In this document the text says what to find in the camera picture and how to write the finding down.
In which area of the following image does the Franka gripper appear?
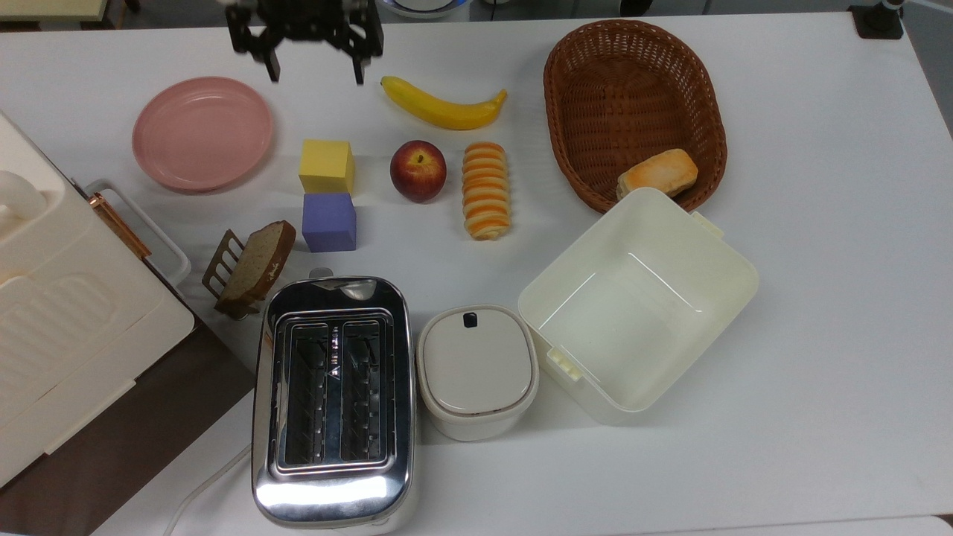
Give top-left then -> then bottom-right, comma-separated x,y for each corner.
226,0 -> 385,85

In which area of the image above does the white wire rack handle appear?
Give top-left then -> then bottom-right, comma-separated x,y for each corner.
84,179 -> 192,296

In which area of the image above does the small cream lidded container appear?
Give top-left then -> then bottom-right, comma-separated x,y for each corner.
415,304 -> 541,442

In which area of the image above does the black clamp mount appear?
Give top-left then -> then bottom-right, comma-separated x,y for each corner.
849,0 -> 908,39

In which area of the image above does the pink plate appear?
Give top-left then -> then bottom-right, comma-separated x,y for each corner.
132,76 -> 275,194

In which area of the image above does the light wooden table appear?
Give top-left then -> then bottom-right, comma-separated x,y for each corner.
0,0 -> 106,22

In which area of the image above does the golden square bread bun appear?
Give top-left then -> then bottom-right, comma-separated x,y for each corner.
616,148 -> 700,201

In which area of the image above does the large cream plastic cabinet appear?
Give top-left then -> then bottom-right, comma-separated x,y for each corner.
0,110 -> 197,489

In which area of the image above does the brown toast rack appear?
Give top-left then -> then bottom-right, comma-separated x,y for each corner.
202,229 -> 270,322

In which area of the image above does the brown wicker basket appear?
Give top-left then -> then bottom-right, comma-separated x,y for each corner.
543,19 -> 729,215

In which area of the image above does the cream plastic open box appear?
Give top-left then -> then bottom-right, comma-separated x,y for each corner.
517,187 -> 761,426

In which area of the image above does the brown bread slice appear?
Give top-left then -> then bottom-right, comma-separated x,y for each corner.
215,220 -> 297,304

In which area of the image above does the purple cube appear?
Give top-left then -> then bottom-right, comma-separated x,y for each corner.
302,193 -> 358,254

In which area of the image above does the yellow banana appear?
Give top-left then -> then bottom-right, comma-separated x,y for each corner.
380,75 -> 509,131

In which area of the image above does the orange striped bread roll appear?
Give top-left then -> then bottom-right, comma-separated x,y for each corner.
461,141 -> 512,242

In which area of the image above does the red apple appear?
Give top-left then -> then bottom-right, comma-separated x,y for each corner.
389,140 -> 448,203

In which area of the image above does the white toaster power cable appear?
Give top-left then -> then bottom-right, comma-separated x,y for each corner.
162,444 -> 254,536

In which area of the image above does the dark brown base board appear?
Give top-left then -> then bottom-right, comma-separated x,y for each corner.
0,313 -> 258,536

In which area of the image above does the chrome two-slot toaster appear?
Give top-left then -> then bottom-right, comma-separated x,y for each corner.
250,268 -> 418,532

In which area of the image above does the copper cabinet handle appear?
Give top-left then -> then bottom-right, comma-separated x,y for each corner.
90,192 -> 153,260

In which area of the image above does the yellow cube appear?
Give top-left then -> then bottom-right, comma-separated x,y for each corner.
299,138 -> 355,196

